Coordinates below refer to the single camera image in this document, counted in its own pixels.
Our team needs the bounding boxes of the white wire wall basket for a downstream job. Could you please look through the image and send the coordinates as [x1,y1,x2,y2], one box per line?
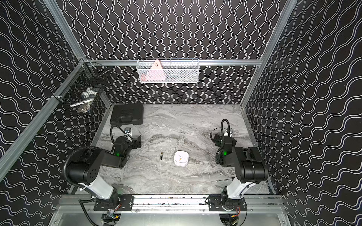
[136,58,200,83]

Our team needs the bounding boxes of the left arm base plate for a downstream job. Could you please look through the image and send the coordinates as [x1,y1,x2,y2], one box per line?
[93,195,134,211]

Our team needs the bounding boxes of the silver items in black basket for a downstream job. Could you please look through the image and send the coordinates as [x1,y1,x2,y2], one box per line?
[70,88,98,114]

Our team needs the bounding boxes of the black plastic tool case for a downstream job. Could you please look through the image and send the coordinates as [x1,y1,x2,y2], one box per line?
[110,103,144,126]

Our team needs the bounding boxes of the black wire wall basket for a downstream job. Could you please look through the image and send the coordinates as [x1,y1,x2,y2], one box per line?
[54,61,111,115]

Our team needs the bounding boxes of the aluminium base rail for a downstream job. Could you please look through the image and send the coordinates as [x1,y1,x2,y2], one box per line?
[56,193,286,214]

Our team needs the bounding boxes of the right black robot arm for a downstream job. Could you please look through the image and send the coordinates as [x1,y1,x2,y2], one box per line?
[210,134,268,211]

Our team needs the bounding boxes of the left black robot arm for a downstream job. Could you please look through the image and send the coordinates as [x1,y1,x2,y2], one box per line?
[63,136,141,209]

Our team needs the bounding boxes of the pink triangular card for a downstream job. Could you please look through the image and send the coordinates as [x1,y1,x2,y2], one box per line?
[146,59,166,82]

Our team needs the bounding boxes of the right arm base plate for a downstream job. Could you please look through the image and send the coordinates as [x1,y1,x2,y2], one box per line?
[206,195,247,212]

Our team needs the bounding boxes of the white square alarm clock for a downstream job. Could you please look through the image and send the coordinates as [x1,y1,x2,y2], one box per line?
[173,150,189,167]

